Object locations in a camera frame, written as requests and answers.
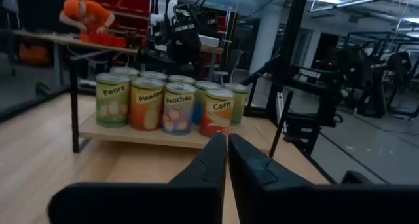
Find person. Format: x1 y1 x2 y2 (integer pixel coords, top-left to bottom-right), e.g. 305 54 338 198
58 0 116 35

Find red bins row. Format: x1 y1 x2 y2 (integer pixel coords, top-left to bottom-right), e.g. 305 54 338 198
80 33 128 48

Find background workbench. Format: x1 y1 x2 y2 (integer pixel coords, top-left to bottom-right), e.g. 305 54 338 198
12 29 140 97

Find white box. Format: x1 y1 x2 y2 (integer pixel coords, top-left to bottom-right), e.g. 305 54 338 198
198 34 221 48

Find wooden shelf with black frame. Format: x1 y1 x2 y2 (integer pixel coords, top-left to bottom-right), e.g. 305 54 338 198
69 49 295 159

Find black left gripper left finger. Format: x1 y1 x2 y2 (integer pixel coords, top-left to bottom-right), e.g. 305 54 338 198
47 133 228 224

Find grey office chair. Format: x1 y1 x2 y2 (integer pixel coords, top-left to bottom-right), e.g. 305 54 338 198
212 48 245 86

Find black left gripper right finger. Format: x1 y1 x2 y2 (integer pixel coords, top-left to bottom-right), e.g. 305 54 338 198
228 134 419 224

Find Tomatoes tin can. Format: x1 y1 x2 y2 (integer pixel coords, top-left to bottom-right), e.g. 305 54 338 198
139 70 169 84

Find red storage shelving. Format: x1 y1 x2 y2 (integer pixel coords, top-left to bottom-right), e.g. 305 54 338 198
85 0 155 31

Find orange crate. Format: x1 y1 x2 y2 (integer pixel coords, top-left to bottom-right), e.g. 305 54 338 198
18 42 52 66

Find Cherries tin can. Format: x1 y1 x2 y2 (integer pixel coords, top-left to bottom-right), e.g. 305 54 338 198
192 80 223 126

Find Peaches tin can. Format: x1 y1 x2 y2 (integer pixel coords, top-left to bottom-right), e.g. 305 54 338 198
162 82 197 136

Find black background robot station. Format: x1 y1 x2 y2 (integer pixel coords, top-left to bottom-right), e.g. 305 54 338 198
340 30 419 120

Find green-labelled tin can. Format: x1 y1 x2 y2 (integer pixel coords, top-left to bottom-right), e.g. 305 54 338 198
223 82 251 126

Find black aluminium table frame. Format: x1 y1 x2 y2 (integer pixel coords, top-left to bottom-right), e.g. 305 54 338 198
242 0 390 185

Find Pears tin can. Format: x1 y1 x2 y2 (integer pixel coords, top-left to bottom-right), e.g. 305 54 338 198
94 72 131 128

